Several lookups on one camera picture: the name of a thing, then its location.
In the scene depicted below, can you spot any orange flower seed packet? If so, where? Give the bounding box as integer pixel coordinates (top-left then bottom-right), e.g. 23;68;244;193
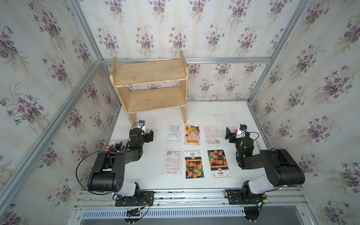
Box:
207;150;231;178

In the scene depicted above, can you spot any pink white seed packet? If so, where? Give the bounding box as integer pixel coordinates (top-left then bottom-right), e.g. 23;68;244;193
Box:
203;125;221;146

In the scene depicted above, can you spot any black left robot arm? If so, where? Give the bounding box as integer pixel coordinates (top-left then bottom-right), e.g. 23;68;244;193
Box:
75;120;154;209

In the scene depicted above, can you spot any white printed seed packet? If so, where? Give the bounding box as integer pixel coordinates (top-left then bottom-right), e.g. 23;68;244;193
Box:
166;124;182;141

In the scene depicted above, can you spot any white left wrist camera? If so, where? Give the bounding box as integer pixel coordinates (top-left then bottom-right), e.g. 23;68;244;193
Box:
138;120;145;133

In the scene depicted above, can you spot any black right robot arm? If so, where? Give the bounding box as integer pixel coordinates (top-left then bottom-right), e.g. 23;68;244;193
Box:
225;124;305;206

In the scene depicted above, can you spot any pink pen cup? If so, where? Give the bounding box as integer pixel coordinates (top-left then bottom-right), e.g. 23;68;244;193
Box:
103;141;125;152

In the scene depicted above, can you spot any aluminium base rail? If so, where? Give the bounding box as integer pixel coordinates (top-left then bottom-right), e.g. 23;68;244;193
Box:
67;187;314;225

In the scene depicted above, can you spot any white text seed packet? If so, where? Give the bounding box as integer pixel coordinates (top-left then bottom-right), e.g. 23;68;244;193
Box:
163;149;182;176

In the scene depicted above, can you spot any wooden ruler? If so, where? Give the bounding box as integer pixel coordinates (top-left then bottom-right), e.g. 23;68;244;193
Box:
256;141;262;151

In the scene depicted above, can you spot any orange marigold seed packet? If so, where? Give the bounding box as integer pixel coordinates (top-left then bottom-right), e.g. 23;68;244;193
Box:
184;151;204;179

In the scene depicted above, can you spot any colourful cartoon seed packet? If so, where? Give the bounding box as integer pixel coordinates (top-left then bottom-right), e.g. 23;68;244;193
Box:
184;124;201;146

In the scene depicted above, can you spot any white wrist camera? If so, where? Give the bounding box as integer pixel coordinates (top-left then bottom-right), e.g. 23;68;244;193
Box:
236;124;247;138
138;120;145;133

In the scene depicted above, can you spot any wooden two-tier shelf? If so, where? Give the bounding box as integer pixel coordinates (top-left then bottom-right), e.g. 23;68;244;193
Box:
110;52;189;124

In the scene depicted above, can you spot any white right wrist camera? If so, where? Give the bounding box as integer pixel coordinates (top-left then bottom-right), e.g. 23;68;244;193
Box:
236;124;247;138

